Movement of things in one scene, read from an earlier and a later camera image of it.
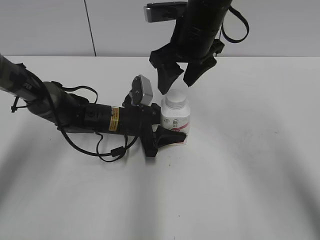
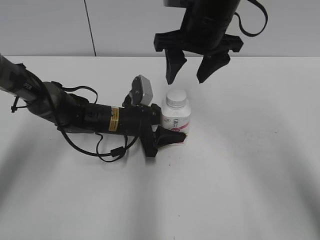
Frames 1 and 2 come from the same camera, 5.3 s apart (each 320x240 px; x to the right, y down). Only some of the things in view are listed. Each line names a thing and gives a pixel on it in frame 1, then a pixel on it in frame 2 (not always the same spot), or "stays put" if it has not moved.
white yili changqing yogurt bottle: [175, 113] stays put
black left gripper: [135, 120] stays put
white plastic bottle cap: [176, 98] stays put
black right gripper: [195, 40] -> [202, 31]
